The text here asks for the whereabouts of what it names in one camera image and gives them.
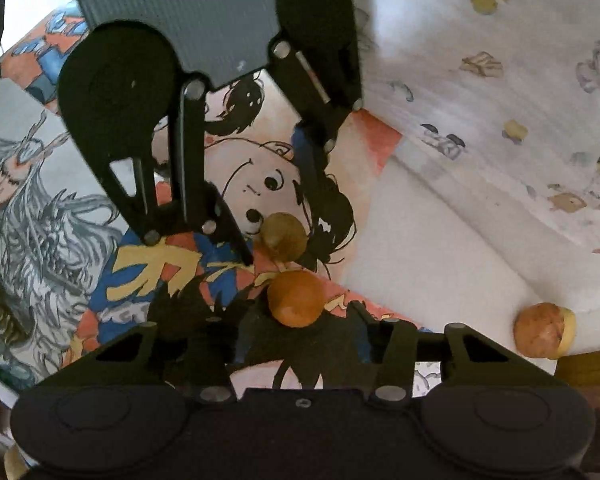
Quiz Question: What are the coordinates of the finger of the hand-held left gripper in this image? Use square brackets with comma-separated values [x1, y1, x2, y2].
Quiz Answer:
[99, 77, 256, 268]
[269, 40, 365, 236]

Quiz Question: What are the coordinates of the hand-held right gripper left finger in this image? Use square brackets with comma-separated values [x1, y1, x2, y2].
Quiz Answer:
[94, 316, 238, 407]

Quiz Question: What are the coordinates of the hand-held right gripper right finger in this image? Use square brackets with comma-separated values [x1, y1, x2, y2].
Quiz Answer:
[346, 301, 515, 406]

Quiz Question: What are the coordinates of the small brown round fruit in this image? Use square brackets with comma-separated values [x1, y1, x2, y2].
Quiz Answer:
[259, 212, 308, 262]

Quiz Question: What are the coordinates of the orange tangerine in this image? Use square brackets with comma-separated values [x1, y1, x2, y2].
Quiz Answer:
[267, 271, 326, 327]

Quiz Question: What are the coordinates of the red apple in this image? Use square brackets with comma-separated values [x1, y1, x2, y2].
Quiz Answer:
[513, 302, 567, 359]

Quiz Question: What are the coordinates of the white printed cartoon blanket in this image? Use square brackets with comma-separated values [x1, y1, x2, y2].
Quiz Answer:
[350, 0, 600, 356]

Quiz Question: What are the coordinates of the yellow round fruit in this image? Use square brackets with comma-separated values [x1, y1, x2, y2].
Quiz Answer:
[557, 308, 578, 359]

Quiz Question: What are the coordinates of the round wooden frame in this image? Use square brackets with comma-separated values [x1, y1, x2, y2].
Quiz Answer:
[554, 352, 600, 401]

